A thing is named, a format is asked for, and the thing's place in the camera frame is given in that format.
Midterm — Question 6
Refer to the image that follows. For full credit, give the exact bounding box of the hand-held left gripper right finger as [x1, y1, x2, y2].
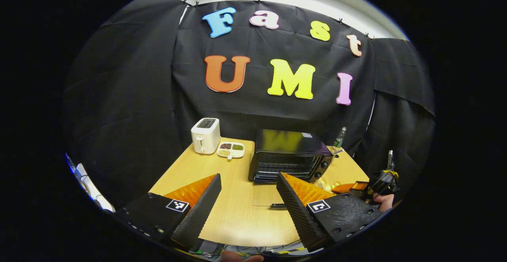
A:
[276, 171, 383, 252]

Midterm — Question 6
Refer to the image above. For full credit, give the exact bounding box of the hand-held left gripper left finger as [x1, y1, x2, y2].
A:
[114, 173, 223, 251]

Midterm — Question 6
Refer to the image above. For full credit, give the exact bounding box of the golden croissant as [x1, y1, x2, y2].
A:
[317, 178, 341, 191]

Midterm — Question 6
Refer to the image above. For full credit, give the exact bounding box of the black electric oven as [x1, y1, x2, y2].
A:
[248, 129, 335, 208]

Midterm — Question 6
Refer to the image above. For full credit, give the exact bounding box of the green label plastic bottle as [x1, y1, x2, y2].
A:
[334, 126, 347, 148]

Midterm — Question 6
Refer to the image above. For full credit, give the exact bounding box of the white divided snack dish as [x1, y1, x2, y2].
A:
[217, 141, 245, 160]

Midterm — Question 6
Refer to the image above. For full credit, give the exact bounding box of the white toaster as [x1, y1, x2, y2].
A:
[191, 118, 221, 155]

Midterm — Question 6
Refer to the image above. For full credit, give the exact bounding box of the black backdrop cloth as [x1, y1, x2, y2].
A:
[63, 0, 436, 209]

